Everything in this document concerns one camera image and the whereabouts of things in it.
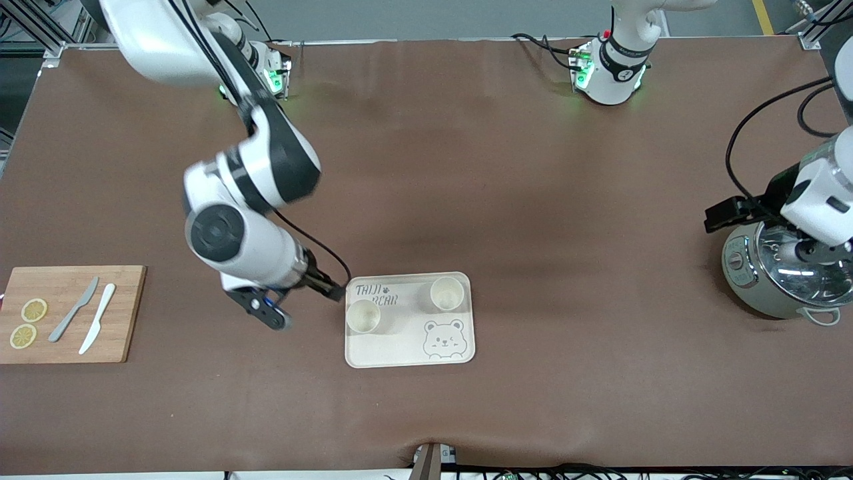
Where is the black left base cable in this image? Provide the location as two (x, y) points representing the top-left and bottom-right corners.
(511, 32), (582, 71)

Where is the white plastic knife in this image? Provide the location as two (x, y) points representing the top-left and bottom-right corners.
(79, 283), (117, 355)

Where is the brown table cover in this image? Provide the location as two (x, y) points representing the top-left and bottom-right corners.
(0, 37), (853, 475)

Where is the grey-green electric cooking pot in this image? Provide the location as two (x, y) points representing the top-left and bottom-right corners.
(722, 220), (853, 327)

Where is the grey plastic knife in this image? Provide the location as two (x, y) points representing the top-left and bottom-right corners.
(48, 277), (99, 343)

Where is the black base cable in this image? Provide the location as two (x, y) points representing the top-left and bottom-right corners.
(511, 32), (582, 71)
(240, 0), (281, 45)

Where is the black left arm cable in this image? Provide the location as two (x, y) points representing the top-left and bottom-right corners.
(726, 76), (842, 209)

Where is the bamboo cutting board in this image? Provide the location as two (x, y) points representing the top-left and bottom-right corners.
(0, 265), (147, 365)

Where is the black right base cable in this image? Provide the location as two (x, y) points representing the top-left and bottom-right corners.
(240, 0), (281, 45)

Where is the white IKEA cup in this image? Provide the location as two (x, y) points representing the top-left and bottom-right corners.
(429, 276), (466, 313)
(345, 299), (382, 335)

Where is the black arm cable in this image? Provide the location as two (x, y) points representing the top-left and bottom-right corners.
(726, 76), (842, 209)
(167, 0), (353, 282)

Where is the beige bear print tray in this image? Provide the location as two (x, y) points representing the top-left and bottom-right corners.
(345, 271), (476, 369)

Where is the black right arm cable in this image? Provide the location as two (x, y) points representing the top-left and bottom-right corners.
(167, 0), (353, 282)

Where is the aluminium frame profile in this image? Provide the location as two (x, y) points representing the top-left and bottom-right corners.
(0, 0), (107, 62)
(785, 0), (853, 51)

